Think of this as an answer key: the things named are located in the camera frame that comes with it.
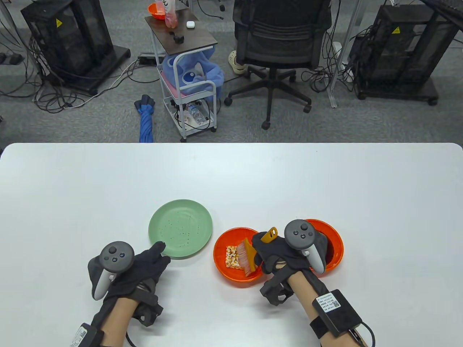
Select black equipment rack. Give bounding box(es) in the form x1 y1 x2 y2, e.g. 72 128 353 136
21 0 131 96
348 4 460 106

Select blue plush toy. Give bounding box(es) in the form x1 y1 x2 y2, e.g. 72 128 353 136
162 47 225 98

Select green speckled plate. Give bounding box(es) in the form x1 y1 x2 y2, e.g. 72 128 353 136
148 199 213 260

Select black mesh office chair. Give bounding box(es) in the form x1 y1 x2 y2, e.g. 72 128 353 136
224 0 332 130

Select white desk leg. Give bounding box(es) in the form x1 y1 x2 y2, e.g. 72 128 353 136
327 0 362 109

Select puffed rice cake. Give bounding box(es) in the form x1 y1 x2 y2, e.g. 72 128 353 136
226 245 242 270

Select grey white handheld controller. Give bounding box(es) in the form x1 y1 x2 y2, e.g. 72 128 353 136
284 219 326 274
93 241 135 300

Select small orange bowl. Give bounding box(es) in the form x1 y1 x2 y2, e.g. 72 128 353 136
148 3 167 20

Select clear plastic water bottle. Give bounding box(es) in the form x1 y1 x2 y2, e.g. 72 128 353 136
186 103 205 125

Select white rolling cart wooden top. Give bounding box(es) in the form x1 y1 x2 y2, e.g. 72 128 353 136
145 8 218 142

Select person's right hand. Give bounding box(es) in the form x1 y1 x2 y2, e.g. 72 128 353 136
251 231 328 306

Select person's left hand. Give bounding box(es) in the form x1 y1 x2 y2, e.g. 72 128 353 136
88 241 171 327

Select wooden brush with pink bristles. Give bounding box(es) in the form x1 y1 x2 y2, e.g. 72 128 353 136
236 227 278 278

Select black wrist sensor box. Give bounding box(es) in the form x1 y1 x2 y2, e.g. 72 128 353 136
69 322 105 347
309 289 363 339

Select orange sauce bowl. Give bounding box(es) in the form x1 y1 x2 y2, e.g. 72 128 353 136
304 219 344 277

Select dark soy sauce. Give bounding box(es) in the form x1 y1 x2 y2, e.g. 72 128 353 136
318 233 335 264

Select person's right forearm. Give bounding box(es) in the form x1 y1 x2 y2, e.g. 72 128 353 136
286 269 369 347

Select person's left forearm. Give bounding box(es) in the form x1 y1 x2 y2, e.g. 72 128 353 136
99 298 140 347

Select blue folded umbrella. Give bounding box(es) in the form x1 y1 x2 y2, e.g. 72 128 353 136
134 94 156 143

